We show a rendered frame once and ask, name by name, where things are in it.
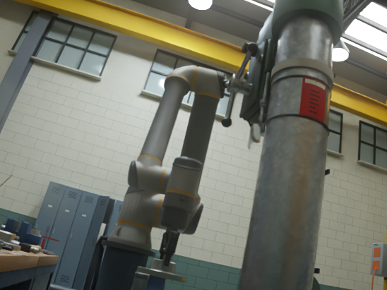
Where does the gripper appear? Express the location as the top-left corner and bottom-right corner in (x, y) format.
(160, 205), (186, 267)

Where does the red clamp tool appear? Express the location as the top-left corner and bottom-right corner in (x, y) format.
(40, 226), (60, 250)

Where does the blue bench vise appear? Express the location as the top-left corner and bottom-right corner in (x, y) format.
(5, 217), (44, 248)

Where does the wooden top workbench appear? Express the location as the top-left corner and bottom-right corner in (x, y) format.
(0, 248), (60, 290)

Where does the light grey short lever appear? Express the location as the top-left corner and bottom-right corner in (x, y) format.
(247, 122), (263, 150)

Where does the grey round flange blank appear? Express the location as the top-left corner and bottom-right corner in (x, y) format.
(150, 258), (177, 274)

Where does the grey flat jig plate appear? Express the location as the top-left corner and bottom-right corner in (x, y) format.
(134, 265), (187, 290)

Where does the steel lever with black knobs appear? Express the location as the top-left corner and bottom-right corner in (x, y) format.
(221, 42), (260, 128)

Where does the dark framed window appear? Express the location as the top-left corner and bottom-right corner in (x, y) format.
(11, 9), (118, 78)
(357, 120), (387, 169)
(326, 109), (345, 155)
(143, 48), (234, 119)

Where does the grey steel drill column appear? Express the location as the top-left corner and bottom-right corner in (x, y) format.
(238, 17), (335, 290)

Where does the yellow crane beam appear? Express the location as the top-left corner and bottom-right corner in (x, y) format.
(0, 0), (387, 124)

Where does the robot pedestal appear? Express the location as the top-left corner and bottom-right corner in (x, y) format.
(93, 238), (155, 290)

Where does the grey and orange socket box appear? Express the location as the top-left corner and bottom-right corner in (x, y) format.
(371, 241), (387, 277)

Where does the grey steel pillar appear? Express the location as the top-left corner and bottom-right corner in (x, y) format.
(0, 9), (59, 133)

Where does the blue grey locker row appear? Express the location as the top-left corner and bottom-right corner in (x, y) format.
(32, 181), (124, 290)

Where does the green drill head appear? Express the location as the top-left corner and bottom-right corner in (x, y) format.
(239, 0), (345, 128)

